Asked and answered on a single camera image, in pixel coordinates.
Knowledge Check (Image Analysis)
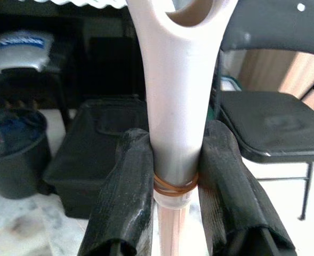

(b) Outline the white and blue bag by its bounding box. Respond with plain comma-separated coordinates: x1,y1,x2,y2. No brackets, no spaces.
0,30,53,74

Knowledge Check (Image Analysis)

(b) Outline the black plastic storage box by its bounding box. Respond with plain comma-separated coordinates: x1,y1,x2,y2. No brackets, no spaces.
42,96,150,220

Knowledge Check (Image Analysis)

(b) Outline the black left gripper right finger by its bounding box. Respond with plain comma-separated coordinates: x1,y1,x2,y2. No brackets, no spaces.
197,119,297,256

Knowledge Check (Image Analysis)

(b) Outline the dark shelf unit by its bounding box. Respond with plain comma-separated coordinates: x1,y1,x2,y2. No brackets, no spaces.
0,5,147,126

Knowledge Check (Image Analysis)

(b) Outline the black round bucket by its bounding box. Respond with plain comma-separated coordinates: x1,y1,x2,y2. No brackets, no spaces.
0,108,52,200

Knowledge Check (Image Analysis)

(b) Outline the white broom handle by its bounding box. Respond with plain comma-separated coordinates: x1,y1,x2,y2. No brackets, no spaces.
126,0,239,256

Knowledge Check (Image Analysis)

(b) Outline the brown rubber band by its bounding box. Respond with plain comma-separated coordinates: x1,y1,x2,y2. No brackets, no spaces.
153,172,199,197

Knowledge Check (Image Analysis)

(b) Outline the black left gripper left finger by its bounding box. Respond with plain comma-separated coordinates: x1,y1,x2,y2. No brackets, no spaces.
76,127,155,256

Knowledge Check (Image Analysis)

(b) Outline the black folding chair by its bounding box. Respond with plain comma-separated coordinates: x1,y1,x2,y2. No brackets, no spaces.
212,0,314,221

